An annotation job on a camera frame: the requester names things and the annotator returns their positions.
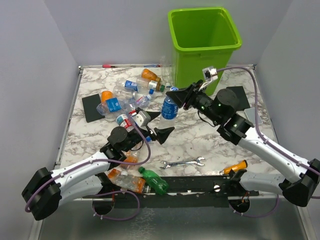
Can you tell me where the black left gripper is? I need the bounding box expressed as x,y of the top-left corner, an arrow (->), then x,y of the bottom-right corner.
123,111 -> 174,153

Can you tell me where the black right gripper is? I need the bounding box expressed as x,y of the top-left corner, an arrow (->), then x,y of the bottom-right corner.
167,79 -> 222,125

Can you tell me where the blue label water bottle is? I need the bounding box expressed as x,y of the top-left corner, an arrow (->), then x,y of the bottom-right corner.
158,96 -> 179,129

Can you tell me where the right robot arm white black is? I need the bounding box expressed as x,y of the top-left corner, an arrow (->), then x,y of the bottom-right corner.
166,80 -> 320,207

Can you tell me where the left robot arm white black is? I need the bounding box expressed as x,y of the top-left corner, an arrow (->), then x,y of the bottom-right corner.
21,110 -> 175,221

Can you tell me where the tall clear bottle by bin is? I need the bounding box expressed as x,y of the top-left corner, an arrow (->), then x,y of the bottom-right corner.
159,56 -> 173,89

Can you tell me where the green plastic bin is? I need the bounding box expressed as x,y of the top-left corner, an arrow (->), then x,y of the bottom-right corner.
167,6 -> 243,89

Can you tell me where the crushed orange bottle front left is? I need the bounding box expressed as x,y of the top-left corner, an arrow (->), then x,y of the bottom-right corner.
120,150 -> 140,170

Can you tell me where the clear bottle blue label back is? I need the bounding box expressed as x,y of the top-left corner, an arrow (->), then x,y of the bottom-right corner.
115,78 -> 150,94

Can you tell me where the orange juice bottle back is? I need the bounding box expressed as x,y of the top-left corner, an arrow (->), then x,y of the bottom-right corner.
141,68 -> 161,82

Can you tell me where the clear bottle light-blue label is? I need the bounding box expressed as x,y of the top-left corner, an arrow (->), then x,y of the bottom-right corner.
96,97 -> 128,117

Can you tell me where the silver open-end wrench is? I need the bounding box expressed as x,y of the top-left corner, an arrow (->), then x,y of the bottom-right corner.
160,156 -> 206,170

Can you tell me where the green plastic bottle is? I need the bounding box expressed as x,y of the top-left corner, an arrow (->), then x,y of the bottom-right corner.
138,166 -> 169,195

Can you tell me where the small orange bottle left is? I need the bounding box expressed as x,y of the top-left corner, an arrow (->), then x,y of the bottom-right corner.
101,90 -> 113,103

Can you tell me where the black flat box right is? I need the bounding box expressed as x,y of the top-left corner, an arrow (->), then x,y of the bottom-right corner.
227,86 -> 250,111

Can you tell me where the black flat box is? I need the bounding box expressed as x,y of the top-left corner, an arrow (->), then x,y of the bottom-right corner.
227,86 -> 250,111
81,94 -> 105,123

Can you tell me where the orange bottle at front edge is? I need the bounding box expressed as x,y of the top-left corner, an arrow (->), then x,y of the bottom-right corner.
107,168 -> 151,194

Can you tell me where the black flat box left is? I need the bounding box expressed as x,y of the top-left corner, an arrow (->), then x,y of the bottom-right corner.
81,94 -> 105,123

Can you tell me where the red marker pen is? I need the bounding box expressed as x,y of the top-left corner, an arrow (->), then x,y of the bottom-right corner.
102,64 -> 117,69

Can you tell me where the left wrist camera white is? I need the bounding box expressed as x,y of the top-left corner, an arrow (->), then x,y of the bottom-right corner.
130,110 -> 151,128

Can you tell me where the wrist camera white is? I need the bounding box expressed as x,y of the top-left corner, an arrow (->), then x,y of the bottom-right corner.
130,110 -> 151,128
200,66 -> 218,90

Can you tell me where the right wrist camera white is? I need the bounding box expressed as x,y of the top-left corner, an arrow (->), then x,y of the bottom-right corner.
200,66 -> 218,90

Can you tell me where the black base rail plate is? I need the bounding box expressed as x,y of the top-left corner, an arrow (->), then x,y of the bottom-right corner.
91,171 -> 288,213

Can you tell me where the orange handle screwdriver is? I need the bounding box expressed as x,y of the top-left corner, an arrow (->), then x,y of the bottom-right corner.
219,160 -> 248,175

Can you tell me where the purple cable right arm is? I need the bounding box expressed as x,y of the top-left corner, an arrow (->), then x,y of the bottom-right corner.
216,66 -> 320,201

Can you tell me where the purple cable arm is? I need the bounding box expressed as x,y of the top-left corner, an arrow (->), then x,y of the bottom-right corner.
216,66 -> 320,201
24,114 -> 152,213

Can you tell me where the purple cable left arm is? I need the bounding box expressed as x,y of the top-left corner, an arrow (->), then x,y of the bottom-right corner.
24,114 -> 152,213

